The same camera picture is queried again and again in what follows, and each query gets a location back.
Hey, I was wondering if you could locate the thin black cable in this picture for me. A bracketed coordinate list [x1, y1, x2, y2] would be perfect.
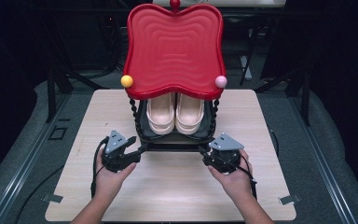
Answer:
[268, 127, 280, 157]

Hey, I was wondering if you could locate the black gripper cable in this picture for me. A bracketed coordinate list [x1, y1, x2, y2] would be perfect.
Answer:
[13, 136, 110, 224]
[218, 153, 258, 200]

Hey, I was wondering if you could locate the red and black shoe rack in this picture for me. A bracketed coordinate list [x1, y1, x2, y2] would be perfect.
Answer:
[120, 0, 228, 153]

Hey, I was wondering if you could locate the grey metal table clip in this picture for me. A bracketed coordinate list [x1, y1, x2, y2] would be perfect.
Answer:
[278, 194, 301, 205]
[41, 193, 64, 204]

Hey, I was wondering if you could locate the aluminium floor rail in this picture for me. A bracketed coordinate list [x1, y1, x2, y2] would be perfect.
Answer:
[288, 92, 358, 224]
[0, 92, 73, 224]

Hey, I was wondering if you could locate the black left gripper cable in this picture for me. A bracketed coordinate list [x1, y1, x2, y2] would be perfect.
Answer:
[13, 136, 110, 224]

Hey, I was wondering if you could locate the black metal stand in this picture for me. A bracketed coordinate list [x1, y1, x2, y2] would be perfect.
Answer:
[45, 66, 106, 124]
[255, 66, 311, 127]

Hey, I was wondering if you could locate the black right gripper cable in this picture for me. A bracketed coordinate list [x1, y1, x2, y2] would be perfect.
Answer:
[218, 153, 258, 200]

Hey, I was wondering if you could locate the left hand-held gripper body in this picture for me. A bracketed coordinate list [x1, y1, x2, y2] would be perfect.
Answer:
[102, 130, 142, 173]

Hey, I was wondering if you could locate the cream white clog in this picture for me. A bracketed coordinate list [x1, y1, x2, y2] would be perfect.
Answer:
[145, 91, 176, 135]
[174, 91, 205, 135]

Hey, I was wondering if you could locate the person's left hand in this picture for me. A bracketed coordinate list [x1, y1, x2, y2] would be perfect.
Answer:
[94, 148, 137, 200]

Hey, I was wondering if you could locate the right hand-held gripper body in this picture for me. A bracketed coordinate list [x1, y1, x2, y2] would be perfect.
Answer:
[208, 133, 245, 175]

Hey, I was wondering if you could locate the person's right hand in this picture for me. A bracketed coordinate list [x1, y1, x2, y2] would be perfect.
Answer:
[207, 149, 257, 203]

